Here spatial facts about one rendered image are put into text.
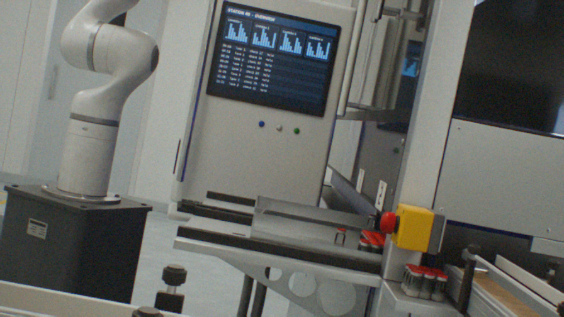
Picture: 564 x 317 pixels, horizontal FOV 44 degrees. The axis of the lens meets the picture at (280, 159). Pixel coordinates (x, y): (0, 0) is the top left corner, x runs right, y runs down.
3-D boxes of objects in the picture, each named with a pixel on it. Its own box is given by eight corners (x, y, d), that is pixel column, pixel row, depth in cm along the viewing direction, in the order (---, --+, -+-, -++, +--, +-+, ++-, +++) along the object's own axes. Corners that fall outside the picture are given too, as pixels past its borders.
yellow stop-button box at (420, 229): (427, 248, 128) (435, 209, 128) (437, 255, 121) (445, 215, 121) (388, 239, 128) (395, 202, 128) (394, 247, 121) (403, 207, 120)
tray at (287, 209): (372, 229, 197) (374, 217, 197) (388, 247, 171) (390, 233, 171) (254, 207, 196) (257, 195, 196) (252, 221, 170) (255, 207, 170)
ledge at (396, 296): (453, 304, 130) (456, 294, 130) (474, 324, 117) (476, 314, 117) (381, 290, 130) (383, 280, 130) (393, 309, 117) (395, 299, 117)
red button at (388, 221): (397, 234, 126) (401, 212, 126) (401, 238, 122) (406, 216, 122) (376, 230, 126) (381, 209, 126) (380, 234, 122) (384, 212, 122)
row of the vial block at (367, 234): (366, 250, 159) (370, 231, 158) (378, 267, 141) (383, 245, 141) (357, 248, 159) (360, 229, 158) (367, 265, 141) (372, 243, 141)
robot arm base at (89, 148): (23, 187, 166) (36, 111, 165) (79, 187, 183) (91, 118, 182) (83, 205, 158) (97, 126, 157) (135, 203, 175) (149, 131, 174)
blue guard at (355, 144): (320, 156, 330) (328, 119, 328) (393, 215, 136) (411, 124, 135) (319, 156, 330) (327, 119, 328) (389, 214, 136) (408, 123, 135)
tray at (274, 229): (393, 253, 163) (396, 239, 163) (417, 279, 137) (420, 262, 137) (251, 226, 162) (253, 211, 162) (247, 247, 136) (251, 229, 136)
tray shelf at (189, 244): (368, 233, 202) (369, 227, 202) (420, 295, 132) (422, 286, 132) (206, 202, 201) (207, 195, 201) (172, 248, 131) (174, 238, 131)
